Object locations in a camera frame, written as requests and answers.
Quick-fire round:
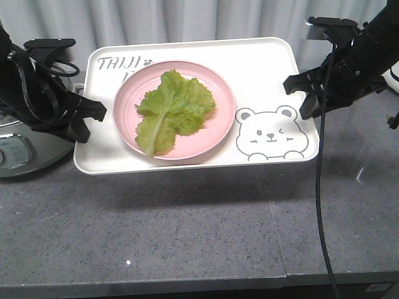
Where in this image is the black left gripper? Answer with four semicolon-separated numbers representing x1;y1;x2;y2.
6;49;107;143

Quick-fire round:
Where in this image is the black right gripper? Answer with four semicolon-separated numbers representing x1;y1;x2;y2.
283;27;387;120

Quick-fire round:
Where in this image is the white bear serving tray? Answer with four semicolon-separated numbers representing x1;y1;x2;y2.
74;37;319;175

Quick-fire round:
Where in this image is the pink round plate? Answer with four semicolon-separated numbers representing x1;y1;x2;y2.
113;60;236;161

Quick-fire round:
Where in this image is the green lettuce leaf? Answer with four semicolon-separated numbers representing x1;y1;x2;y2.
135;69;216;156

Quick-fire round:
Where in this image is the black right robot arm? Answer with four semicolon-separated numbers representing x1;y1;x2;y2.
283;1;398;120

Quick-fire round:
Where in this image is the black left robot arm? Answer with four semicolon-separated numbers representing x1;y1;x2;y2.
1;29;107;143

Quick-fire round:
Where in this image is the green electric cooking pot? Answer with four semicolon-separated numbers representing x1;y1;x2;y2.
1;112;74;178

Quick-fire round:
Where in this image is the white rice cooker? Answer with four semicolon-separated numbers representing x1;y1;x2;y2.
383;62;399;93

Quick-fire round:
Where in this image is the white pleated curtain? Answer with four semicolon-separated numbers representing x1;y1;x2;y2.
1;1;386;70

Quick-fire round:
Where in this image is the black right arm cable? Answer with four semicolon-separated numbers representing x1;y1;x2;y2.
315;21;368;299

